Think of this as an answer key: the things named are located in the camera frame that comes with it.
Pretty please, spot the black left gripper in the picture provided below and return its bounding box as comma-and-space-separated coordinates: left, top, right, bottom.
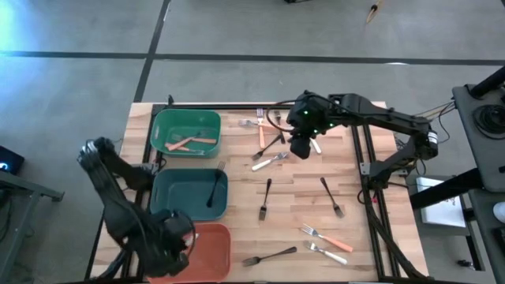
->
155, 211, 197, 277

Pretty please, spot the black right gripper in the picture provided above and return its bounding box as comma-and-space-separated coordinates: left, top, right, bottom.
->
286, 91, 336, 138

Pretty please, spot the black fork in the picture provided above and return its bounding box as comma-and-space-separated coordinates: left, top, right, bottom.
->
319, 176, 346, 219
273, 110, 286, 145
241, 246, 298, 267
258, 177, 273, 222
205, 160, 227, 209
251, 133, 283, 162

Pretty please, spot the blue-grey plastic bin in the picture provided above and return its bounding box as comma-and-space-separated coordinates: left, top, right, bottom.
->
149, 168, 230, 222

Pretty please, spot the coral orange plastic bin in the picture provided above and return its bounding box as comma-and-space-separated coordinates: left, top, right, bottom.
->
146, 222, 233, 284

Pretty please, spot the mint green plastic bin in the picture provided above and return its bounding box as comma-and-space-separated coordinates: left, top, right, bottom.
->
150, 109, 223, 159

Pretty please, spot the yellow-tipped tool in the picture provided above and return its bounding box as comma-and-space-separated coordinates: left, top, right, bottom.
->
365, 0, 384, 24

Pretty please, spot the grey metal bench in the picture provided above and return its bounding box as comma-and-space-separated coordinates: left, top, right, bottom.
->
0, 169, 65, 282

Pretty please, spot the black support beam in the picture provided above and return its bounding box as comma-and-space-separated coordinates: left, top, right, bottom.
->
409, 167, 485, 211

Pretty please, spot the white box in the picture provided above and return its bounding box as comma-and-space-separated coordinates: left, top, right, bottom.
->
416, 176, 467, 229

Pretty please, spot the grey side desk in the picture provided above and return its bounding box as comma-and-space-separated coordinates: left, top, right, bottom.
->
451, 83, 505, 193

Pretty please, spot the black device with blue light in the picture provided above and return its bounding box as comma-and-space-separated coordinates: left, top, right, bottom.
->
0, 144, 25, 176

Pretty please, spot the black pole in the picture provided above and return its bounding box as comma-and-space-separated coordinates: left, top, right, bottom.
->
469, 65, 505, 99

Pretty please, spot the white round object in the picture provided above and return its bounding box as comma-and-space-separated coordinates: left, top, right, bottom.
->
492, 200, 505, 224

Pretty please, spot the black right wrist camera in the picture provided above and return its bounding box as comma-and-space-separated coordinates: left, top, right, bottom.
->
290, 136, 314, 161

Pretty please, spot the black cable coil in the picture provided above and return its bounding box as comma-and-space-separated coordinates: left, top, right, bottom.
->
472, 103, 505, 140

